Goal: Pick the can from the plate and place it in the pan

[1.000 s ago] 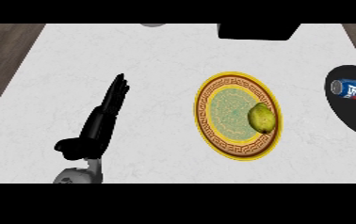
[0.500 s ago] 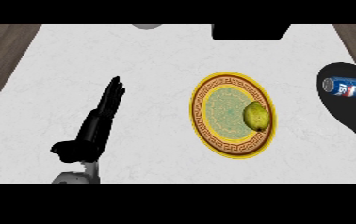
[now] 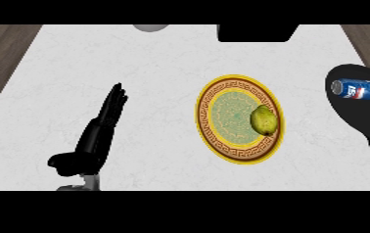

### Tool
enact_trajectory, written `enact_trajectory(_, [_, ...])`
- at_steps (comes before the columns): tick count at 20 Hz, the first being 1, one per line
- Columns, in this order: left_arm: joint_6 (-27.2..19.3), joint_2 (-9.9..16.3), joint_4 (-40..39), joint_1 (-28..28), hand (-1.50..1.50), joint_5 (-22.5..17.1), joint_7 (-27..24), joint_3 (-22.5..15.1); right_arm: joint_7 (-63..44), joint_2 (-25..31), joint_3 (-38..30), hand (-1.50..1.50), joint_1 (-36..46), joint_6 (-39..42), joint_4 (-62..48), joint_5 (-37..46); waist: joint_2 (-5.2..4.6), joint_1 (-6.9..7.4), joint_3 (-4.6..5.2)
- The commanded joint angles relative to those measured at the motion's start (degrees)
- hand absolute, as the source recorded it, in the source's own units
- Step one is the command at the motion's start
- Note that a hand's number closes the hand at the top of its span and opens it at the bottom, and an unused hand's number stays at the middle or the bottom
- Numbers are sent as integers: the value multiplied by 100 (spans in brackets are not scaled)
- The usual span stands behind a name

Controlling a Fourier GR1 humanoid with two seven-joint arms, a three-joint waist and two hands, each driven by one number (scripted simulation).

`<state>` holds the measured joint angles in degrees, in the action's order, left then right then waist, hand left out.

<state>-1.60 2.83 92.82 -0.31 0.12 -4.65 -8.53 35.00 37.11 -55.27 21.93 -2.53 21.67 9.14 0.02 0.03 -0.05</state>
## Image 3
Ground black pan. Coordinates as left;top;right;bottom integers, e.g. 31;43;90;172
324;64;370;145

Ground green pear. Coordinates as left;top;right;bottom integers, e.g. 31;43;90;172
249;104;280;137

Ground black appliance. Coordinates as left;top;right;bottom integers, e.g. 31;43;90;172
215;24;301;43

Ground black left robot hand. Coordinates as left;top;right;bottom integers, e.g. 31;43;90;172
46;82;130;177

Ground yellow patterned plate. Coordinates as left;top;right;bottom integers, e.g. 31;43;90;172
193;73;286;165

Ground blue can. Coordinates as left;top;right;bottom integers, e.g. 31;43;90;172
330;77;370;102

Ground grey round object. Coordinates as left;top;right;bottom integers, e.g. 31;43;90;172
131;24;173;33

